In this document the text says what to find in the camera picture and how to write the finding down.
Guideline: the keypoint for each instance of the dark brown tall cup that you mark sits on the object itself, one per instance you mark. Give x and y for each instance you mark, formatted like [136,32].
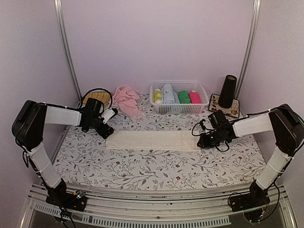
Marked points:
[227,92]

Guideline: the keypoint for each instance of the aluminium frame post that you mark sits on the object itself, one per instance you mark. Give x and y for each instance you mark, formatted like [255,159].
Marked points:
[65,44]
[250,40]

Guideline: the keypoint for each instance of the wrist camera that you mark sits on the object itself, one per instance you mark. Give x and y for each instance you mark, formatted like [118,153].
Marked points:
[202,124]
[108,114]

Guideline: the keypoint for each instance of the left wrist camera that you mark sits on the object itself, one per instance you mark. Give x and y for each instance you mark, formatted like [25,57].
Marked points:
[108,114]

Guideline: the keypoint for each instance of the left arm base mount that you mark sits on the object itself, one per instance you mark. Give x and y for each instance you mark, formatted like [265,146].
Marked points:
[67,200]

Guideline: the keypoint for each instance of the pink towel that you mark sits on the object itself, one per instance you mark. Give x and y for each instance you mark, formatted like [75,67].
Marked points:
[125,98]

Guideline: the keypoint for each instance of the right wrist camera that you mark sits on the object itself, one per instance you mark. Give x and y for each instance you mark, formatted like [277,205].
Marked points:
[202,124]

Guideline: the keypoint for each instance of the grey blue rolled towel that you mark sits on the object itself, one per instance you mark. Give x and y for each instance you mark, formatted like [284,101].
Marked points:
[176,98]

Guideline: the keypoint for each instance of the cream white towel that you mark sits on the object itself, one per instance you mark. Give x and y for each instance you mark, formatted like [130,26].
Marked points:
[182,141]

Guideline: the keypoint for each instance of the left aluminium frame post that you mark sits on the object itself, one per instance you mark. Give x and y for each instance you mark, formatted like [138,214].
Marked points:
[65,44]

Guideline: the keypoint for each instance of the magenta rolled towel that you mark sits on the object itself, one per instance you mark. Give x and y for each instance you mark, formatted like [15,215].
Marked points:
[194,98]

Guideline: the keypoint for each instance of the white plastic basket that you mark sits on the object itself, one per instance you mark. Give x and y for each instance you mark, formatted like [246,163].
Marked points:
[180,85]

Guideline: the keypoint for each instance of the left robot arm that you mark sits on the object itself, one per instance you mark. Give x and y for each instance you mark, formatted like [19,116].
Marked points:
[28,129]

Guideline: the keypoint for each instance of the right aluminium frame post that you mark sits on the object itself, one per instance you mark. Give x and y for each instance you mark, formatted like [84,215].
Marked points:
[250,40]

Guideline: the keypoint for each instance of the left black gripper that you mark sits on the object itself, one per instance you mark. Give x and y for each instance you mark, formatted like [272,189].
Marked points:
[102,131]

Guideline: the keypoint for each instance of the light blue rolled towel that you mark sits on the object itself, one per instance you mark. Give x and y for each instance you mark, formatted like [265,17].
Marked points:
[168,97]

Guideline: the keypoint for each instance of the yellow dotted rolled towel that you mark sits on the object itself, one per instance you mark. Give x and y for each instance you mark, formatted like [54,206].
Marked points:
[157,96]

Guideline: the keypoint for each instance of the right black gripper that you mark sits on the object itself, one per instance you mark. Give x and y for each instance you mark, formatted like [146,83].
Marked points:
[204,144]

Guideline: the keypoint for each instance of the aluminium front rail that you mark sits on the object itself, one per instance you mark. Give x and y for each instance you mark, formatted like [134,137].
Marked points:
[201,208]

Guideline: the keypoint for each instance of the floral coaster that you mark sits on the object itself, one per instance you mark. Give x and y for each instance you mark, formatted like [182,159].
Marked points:
[214,106]

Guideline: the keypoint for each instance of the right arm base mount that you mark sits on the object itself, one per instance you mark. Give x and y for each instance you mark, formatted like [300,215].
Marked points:
[239,201]

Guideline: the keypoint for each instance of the green rolled towel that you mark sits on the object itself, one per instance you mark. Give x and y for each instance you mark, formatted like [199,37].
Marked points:
[184,97]

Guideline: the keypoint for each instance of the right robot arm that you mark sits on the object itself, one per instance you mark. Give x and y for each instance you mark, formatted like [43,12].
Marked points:
[287,128]

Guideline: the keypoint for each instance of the yellow woven mat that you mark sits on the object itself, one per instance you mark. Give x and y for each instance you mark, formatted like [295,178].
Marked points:
[103,96]

